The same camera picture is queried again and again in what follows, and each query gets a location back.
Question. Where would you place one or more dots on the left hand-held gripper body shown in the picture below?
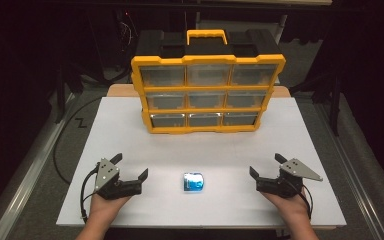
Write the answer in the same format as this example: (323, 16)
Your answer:
(106, 173)

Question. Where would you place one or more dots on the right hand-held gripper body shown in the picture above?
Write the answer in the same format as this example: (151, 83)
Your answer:
(290, 185)

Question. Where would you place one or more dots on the blue glossy packet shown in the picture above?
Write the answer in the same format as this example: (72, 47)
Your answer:
(193, 181)

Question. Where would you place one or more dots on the clear plastic organizer drawer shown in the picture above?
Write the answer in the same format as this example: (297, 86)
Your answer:
(246, 99)

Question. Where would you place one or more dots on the yellow and black drawer organizer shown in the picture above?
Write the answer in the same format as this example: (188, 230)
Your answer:
(206, 88)

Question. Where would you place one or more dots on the person's right hand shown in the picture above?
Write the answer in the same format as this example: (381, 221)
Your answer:
(293, 206)

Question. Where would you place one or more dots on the person's left hand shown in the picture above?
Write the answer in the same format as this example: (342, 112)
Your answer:
(105, 206)

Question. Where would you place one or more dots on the black stand leg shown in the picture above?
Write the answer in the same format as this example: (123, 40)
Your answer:
(336, 110)
(61, 100)

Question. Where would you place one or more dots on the set of clear drawers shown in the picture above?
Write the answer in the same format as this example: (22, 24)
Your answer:
(163, 76)

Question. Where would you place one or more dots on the aluminium floor rail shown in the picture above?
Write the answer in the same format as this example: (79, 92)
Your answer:
(353, 186)
(30, 173)

